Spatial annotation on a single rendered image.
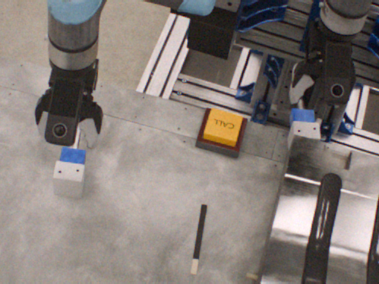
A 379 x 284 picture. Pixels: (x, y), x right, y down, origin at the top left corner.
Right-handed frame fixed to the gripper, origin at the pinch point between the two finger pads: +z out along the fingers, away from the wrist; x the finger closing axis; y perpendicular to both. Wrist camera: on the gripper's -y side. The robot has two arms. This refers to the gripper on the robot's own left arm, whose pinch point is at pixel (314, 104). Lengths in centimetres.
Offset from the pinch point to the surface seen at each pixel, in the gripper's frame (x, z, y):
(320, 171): -1.2, 3.9, -11.4
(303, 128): 0.4, 7.5, 0.2
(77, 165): 40.3, 8.1, -11.3
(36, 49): 59, 93, 87
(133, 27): 30, 93, 99
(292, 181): 3.9, 4.3, -13.6
